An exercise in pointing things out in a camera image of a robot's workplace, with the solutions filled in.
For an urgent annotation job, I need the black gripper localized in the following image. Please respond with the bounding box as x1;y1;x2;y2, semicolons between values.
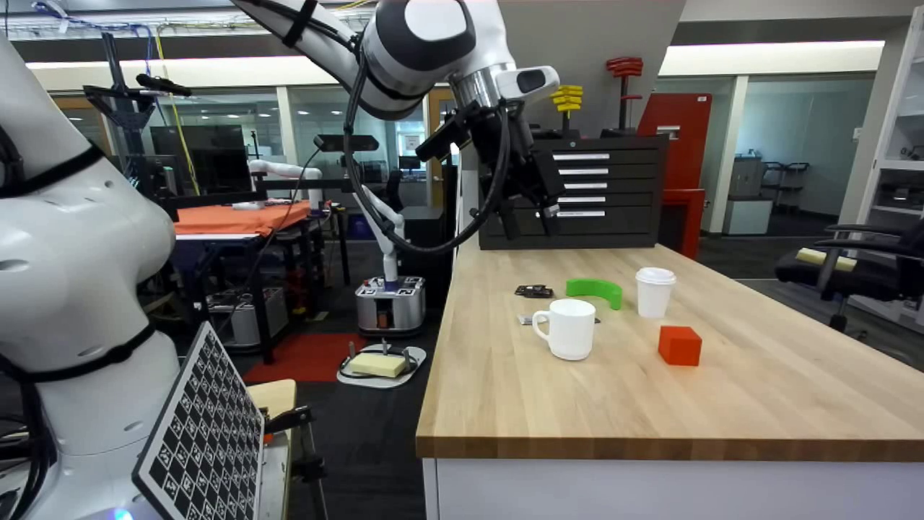
468;94;562;240

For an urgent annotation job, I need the white paper cup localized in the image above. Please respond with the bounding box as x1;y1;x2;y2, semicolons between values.
633;265;678;322

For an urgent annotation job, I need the green curved plastic piece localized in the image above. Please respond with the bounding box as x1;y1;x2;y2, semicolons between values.
562;275;627;314

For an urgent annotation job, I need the black tool drawer cabinet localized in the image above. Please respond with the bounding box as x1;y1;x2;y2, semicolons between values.
476;132;672;253

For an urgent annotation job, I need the white ceramic mug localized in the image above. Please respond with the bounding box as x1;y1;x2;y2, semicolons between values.
529;298;601;363

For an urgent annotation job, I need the yellow sign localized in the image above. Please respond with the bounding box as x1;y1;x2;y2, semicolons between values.
549;81;590;116

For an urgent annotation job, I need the silver metal appliance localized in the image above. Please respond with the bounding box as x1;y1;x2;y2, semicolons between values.
351;275;429;337

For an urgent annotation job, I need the red metal cabinet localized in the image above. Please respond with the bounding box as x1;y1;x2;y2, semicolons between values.
636;90;715;262

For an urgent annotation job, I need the red cube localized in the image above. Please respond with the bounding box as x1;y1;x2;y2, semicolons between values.
655;322;705;370

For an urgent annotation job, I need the yellow sponge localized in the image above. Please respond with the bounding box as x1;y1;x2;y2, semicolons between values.
344;348;412;382

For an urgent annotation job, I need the grey tray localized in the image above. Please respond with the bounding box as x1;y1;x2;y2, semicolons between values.
334;340;429;393

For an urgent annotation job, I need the red floor mat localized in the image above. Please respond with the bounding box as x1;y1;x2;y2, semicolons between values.
242;328;366;386

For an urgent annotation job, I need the orange topped table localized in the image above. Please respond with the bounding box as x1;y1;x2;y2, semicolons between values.
171;197;325;363

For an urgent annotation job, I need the black armchair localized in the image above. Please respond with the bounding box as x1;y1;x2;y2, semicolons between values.
772;215;924;335

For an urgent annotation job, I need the white shelf unit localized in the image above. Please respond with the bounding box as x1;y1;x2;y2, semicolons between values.
837;25;924;233

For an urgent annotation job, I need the black white checkerboard panel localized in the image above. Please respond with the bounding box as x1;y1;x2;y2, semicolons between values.
129;321;269;520

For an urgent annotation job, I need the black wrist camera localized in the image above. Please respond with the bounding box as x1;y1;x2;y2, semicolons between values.
412;98;484;165

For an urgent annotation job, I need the red topped post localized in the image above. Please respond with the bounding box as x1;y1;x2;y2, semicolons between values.
603;54;646;137

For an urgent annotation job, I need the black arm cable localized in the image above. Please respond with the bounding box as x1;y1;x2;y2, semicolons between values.
340;45;515;259

